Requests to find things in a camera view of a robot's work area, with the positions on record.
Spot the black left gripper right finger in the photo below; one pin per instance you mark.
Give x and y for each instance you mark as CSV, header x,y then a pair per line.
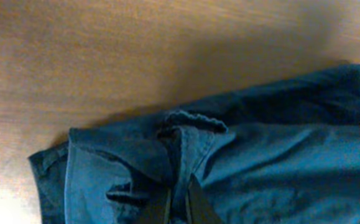
x,y
199,210

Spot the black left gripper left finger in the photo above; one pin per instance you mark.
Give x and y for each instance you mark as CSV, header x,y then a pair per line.
x,y
157,210

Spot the navy blue shorts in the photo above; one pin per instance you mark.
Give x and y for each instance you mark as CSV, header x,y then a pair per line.
x,y
286,152

